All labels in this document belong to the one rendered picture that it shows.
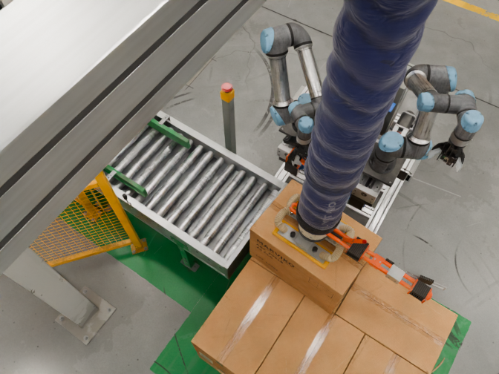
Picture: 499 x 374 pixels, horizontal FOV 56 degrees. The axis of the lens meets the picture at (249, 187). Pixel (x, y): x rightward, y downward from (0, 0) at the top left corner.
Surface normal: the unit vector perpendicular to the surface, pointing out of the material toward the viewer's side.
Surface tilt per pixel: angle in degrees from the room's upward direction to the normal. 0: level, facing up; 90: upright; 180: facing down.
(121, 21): 0
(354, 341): 0
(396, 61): 80
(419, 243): 0
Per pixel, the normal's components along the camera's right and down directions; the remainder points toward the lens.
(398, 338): 0.00, -0.48
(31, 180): 0.83, 0.50
